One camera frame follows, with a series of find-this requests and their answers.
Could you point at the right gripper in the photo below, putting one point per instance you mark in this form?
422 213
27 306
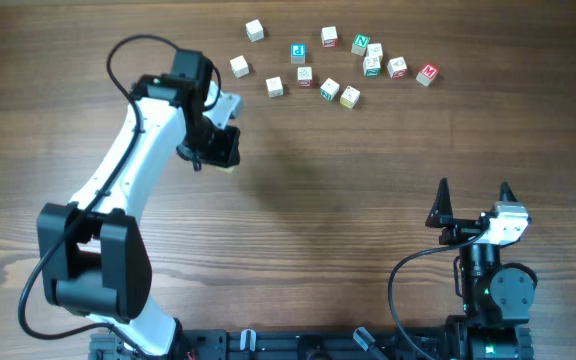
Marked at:
442 215

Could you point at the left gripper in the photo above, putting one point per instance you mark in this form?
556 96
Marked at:
227 156

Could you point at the plain wooden block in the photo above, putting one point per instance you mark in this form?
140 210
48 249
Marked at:
239 66

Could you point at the red edged picture block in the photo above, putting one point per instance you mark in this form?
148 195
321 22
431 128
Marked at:
304 77

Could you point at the blue P letter block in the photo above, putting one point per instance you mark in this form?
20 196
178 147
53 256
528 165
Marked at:
298 53

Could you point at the green edged picture block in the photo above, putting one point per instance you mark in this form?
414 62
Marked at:
329 89

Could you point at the yellow picture block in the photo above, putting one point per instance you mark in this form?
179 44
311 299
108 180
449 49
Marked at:
350 97

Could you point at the yellow edged wooden block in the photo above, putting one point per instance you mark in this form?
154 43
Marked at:
228 170

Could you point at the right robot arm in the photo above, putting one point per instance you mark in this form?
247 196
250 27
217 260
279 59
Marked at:
497 296

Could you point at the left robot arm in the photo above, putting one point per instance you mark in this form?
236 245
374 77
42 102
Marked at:
93 259

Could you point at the red M letter block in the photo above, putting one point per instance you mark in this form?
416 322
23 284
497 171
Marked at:
427 74

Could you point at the red edged white block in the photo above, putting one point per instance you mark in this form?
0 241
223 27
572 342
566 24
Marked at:
397 68

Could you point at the red edged top block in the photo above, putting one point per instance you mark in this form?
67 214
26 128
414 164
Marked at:
329 37

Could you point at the green edged N block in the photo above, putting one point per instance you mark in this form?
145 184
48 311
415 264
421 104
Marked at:
371 66

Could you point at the white picture block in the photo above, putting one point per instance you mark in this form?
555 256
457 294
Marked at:
374 50

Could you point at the green N letter block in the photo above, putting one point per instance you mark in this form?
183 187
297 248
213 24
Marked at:
360 44

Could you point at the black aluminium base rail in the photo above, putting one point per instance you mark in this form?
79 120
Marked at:
221 345

